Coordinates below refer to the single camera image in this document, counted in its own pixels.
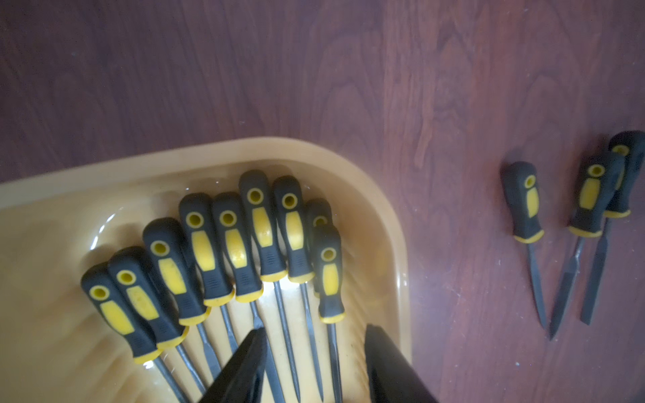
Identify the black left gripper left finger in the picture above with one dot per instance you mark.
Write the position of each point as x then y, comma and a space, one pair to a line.
241, 380

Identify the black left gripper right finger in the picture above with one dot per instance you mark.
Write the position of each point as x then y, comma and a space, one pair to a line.
391, 377

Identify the yellow plastic tray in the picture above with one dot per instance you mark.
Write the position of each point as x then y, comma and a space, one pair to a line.
55, 346

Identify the black yellow file tool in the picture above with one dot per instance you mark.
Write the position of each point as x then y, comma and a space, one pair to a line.
594, 188

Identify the black yellow file ten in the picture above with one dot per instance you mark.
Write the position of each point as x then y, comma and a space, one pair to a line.
327, 260

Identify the black yellow file six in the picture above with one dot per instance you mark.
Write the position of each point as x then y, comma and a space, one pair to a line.
229, 215

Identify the black yellow file two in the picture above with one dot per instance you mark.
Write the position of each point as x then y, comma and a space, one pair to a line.
134, 273

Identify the black yellow file three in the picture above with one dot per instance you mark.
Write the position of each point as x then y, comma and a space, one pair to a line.
167, 245

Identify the black yellow file five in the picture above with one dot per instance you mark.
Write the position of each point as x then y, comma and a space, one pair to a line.
198, 225

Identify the black yellow file one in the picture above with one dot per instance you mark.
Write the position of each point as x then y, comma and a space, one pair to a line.
104, 294

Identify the black yellow file four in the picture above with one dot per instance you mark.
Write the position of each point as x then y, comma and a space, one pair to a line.
317, 212

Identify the black yellow file nine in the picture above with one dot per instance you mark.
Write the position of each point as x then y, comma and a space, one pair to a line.
287, 194

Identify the black yellow file seven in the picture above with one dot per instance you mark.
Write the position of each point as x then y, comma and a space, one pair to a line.
259, 211

